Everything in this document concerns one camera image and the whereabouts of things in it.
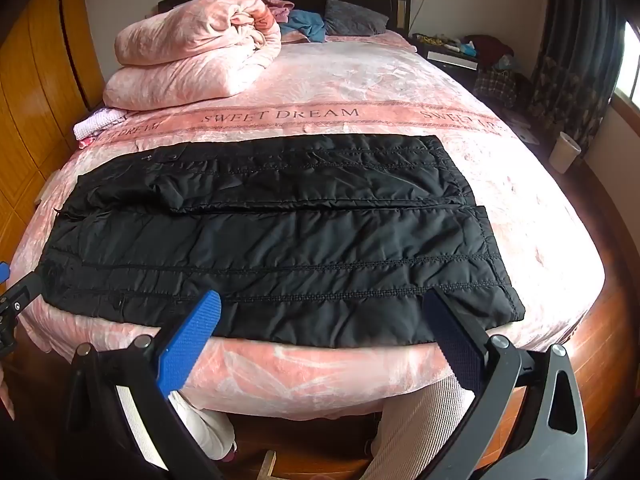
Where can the black quilted pants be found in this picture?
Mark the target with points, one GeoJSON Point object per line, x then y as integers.
{"type": "Point", "coordinates": [300, 240]}

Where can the window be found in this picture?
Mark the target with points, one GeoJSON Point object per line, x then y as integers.
{"type": "Point", "coordinates": [629, 70]}

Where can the plaid bag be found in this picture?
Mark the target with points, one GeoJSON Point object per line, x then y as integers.
{"type": "Point", "coordinates": [495, 85]}

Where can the dark grey pillow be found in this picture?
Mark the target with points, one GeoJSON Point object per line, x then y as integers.
{"type": "Point", "coordinates": [355, 17]}

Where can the dark nightstand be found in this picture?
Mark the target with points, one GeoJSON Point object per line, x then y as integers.
{"type": "Point", "coordinates": [450, 60]}

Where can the folded pink duvet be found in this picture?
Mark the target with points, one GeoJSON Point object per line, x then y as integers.
{"type": "Point", "coordinates": [190, 50]}

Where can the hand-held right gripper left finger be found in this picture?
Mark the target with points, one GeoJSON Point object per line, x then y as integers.
{"type": "Point", "coordinates": [192, 340]}

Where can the blue garment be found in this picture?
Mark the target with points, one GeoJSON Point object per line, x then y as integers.
{"type": "Point", "coordinates": [305, 22]}

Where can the person's right leg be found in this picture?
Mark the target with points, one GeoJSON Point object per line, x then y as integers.
{"type": "Point", "coordinates": [425, 425]}

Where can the dark red clothing pile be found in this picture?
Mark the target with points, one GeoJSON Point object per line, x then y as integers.
{"type": "Point", "coordinates": [487, 47]}

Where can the pink and white towel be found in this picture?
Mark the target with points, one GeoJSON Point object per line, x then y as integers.
{"type": "Point", "coordinates": [95, 122]}

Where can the dark patterned curtain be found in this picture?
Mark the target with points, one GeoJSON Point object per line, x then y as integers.
{"type": "Point", "coordinates": [570, 50]}

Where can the white waste bin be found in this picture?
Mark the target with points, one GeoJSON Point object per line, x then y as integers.
{"type": "Point", "coordinates": [564, 152]}

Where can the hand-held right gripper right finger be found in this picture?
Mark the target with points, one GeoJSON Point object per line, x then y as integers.
{"type": "Point", "coordinates": [457, 342]}

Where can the bed with pink blanket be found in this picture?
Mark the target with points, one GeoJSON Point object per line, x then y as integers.
{"type": "Point", "coordinates": [350, 90]}

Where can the pink garment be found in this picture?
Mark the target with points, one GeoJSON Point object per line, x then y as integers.
{"type": "Point", "coordinates": [277, 7]}

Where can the wooden wardrobe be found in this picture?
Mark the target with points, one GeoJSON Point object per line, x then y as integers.
{"type": "Point", "coordinates": [40, 85]}

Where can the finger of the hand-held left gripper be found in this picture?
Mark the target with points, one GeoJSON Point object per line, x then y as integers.
{"type": "Point", "coordinates": [27, 290]}
{"type": "Point", "coordinates": [3, 272]}

